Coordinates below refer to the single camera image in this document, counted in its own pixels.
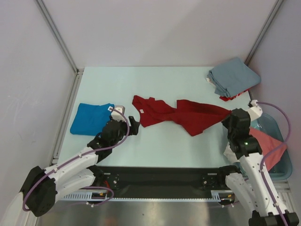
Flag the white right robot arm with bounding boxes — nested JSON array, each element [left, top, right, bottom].
[[217, 109, 300, 226]]

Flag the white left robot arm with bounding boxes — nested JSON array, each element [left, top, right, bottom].
[[20, 116, 140, 217]]

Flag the folded bright blue t shirt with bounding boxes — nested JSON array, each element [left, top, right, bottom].
[[70, 103, 115, 136]]

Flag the folded red printed t shirt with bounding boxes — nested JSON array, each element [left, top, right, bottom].
[[219, 89, 249, 102]]

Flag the white cloth in basin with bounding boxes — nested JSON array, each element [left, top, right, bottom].
[[223, 143, 240, 164]]

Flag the pink t shirt in basin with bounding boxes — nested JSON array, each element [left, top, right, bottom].
[[249, 128, 287, 171]]

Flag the folded grey-blue t shirt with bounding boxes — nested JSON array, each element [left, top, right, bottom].
[[207, 57, 261, 97]]

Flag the folded white t shirt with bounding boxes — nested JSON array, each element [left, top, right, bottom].
[[206, 77, 216, 87]]

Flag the translucent blue plastic basin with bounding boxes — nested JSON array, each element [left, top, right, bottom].
[[251, 113, 293, 181]]

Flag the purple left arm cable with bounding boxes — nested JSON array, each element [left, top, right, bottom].
[[22, 107, 130, 211]]

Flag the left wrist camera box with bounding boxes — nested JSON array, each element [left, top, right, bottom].
[[108, 105, 125, 122]]

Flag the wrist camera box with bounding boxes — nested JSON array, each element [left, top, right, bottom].
[[108, 105, 125, 122], [247, 100, 263, 121]]

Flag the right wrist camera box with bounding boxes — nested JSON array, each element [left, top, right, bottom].
[[247, 100, 263, 121]]

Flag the left aluminium frame post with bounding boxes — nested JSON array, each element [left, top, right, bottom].
[[33, 0, 79, 73]]

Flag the aluminium frame post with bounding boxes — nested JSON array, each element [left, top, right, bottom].
[[245, 0, 286, 65], [33, 0, 79, 73]]

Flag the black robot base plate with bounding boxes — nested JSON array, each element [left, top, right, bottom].
[[89, 165, 240, 198]]

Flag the white slotted cable duct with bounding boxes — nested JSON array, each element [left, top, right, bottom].
[[60, 190, 235, 203]]

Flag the right aluminium frame post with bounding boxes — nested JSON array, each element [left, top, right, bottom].
[[245, 0, 286, 65]]

